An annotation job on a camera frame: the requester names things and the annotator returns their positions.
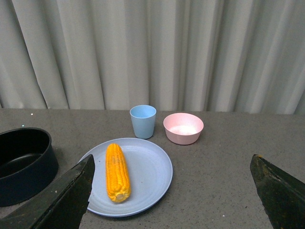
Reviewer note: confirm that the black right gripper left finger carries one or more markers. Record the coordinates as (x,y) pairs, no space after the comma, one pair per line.
(61,205)

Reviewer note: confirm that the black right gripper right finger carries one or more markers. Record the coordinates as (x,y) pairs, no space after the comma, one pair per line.
(282,195)

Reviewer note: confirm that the yellow corn cob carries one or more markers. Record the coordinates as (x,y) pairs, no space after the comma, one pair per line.
(117,178)

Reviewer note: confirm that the dark blue saucepan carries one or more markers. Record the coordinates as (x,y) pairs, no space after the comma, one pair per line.
(28,164)

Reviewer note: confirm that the light blue plate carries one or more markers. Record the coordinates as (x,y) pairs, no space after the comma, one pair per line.
(150,170)

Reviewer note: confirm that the light blue cup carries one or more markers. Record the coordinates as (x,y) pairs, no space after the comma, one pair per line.
(143,121)

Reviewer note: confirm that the pink bowl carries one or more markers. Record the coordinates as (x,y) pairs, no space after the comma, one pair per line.
(183,128)

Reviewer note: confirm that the white curtain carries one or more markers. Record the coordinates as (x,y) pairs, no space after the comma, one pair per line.
(186,55)

